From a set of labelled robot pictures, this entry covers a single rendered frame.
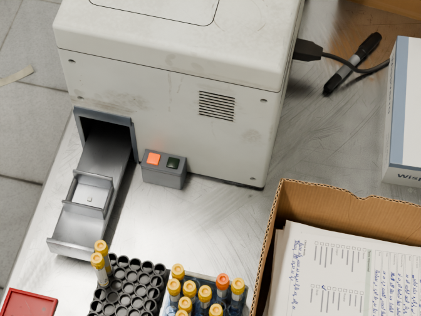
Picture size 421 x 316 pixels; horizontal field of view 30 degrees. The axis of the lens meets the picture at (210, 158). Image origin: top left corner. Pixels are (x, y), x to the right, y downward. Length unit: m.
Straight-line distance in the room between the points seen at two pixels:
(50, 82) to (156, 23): 1.42
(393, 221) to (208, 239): 0.26
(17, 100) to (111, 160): 1.21
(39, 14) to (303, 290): 1.64
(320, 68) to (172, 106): 0.34
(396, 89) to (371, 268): 0.29
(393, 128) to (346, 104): 0.11
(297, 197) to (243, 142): 0.10
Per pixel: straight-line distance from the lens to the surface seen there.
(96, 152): 1.13
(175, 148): 1.09
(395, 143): 1.14
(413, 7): 1.33
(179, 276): 0.97
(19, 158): 2.21
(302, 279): 1.03
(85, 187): 1.11
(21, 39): 2.43
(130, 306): 1.06
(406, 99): 1.18
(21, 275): 1.11
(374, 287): 1.04
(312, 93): 1.23
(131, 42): 0.91
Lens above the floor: 1.90
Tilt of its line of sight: 61 degrees down
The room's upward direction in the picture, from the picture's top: 2 degrees clockwise
